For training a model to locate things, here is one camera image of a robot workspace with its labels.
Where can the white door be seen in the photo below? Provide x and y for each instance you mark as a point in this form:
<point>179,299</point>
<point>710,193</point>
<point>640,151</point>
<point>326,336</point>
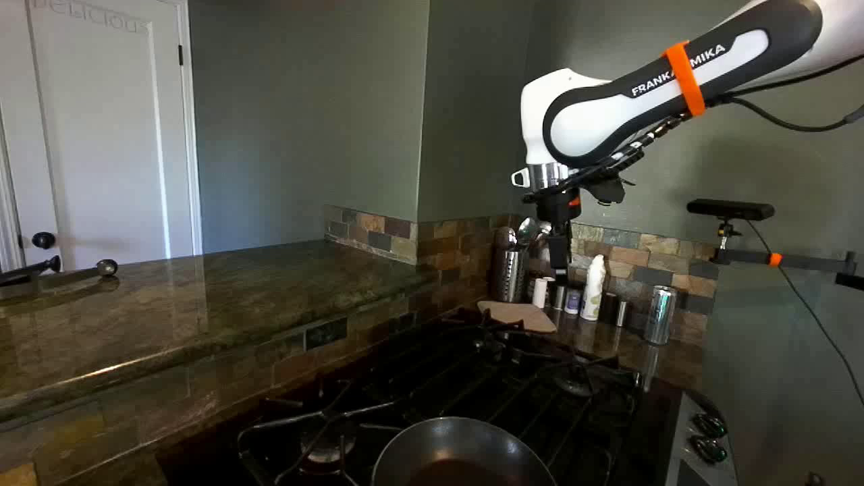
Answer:
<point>99,125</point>

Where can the dark frying pan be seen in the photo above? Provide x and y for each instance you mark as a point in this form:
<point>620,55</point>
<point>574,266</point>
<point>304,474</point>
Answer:
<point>463,455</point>

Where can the shiny metal shaker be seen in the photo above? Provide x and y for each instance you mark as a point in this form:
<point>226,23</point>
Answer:
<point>515,266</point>

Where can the small dark jar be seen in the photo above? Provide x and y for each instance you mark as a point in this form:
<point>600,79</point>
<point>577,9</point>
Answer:
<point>616,312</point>

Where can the silver stove control panel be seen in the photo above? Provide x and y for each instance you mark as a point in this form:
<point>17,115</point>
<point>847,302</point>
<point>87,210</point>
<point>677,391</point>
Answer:
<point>701,447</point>

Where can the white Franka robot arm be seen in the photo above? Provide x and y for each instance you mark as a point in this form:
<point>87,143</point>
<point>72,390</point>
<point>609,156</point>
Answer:
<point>612,108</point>

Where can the wall power outlet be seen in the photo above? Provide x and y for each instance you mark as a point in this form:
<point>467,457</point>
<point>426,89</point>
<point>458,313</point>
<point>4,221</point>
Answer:
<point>326,333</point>

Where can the dark door knob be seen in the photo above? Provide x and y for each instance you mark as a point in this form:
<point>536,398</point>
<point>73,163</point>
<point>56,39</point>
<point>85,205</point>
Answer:
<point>44,241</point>

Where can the black gas stove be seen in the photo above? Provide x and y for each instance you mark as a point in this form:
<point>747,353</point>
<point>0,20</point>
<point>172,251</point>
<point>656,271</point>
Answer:
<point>504,395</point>

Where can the black stove knob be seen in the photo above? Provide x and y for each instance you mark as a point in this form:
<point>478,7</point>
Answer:
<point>710,425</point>
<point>709,448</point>

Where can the camera mount arm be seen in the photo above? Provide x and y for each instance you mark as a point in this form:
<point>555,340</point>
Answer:
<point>785,260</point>

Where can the silver metal can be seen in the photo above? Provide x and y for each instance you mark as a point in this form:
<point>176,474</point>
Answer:
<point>663,313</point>

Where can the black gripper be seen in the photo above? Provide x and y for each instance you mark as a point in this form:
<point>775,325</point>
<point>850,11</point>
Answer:
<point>561,218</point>

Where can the black stereo camera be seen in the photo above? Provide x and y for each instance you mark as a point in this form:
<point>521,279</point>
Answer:
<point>731,208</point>

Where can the white plastic bottle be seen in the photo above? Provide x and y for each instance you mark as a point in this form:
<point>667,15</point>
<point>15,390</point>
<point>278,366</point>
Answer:
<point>593,289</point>

